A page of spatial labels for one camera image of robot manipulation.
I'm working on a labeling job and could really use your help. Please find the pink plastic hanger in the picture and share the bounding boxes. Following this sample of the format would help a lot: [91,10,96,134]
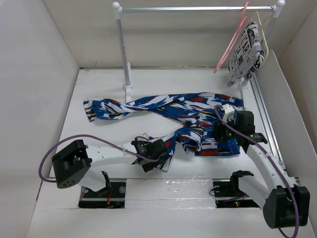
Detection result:
[213,1,249,73]

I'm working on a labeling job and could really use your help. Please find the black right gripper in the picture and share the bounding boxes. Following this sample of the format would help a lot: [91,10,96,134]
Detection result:
[210,115,241,142]

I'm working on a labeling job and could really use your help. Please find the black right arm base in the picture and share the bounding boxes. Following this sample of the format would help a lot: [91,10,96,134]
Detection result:
[209,170,259,208]

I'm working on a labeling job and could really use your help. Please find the black white printed garment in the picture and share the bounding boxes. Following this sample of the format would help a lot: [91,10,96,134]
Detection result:
[227,22,265,87]

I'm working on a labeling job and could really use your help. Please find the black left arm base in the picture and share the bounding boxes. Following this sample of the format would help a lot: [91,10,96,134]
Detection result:
[78,172,126,209]

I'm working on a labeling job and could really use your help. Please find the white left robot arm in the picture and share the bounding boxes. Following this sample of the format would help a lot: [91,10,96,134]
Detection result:
[52,136,172,197]

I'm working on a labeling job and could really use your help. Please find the white foam front board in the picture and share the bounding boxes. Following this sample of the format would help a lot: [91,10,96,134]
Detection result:
[125,178,215,210]

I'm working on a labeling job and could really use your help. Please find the blue white red patterned trousers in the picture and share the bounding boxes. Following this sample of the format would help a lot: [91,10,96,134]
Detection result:
[83,92,243,172]

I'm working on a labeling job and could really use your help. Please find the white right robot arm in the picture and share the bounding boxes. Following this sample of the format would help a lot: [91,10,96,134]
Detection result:
[212,105,310,232]

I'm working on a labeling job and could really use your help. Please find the cream plastic hanger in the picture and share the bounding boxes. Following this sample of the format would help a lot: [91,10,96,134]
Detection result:
[250,11,269,65]

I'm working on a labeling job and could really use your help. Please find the white metal clothes rack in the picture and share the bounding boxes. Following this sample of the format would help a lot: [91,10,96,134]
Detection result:
[112,0,286,102]

